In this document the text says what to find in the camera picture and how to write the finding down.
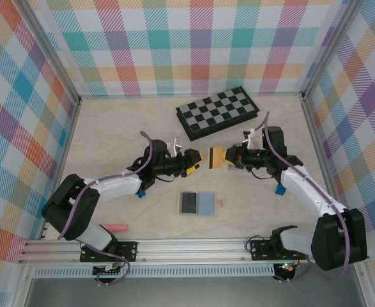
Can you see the thin aluminium cross rail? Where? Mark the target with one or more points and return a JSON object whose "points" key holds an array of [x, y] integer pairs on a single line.
{"points": [[190, 96]]}

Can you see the pink cylinder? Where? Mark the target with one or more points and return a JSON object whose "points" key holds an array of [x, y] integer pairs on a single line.
{"points": [[117, 227]]}

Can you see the aluminium frame post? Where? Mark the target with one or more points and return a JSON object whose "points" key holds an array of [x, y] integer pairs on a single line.
{"points": [[327, 48], [55, 48]]}

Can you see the black and grey chessboard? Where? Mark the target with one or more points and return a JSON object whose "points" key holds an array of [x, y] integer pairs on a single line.
{"points": [[217, 110]]}

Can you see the small circuit board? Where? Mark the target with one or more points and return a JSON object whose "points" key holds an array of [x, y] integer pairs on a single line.
{"points": [[110, 275], [286, 270]]}

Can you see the blue toy block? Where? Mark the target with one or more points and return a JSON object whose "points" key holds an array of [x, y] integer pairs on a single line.
{"points": [[141, 194], [280, 189]]}

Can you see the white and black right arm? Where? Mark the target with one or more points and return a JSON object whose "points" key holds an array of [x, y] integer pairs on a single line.
{"points": [[308, 192]]}

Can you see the aluminium table side rail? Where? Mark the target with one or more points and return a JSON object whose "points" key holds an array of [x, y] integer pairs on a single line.
{"points": [[62, 160], [315, 134]]}

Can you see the grey metal shelf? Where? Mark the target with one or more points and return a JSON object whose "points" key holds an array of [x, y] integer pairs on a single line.
{"points": [[190, 294]]}

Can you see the gold card with black stripe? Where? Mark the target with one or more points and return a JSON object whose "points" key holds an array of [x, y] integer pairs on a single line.
{"points": [[217, 158]]}

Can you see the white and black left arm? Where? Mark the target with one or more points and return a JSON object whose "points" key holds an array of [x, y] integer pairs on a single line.
{"points": [[117, 187]]}

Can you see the long aluminium base rail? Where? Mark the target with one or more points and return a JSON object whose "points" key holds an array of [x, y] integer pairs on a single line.
{"points": [[190, 249]]}

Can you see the beige leather card holder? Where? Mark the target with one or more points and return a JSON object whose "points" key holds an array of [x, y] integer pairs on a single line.
{"points": [[206, 203]]}

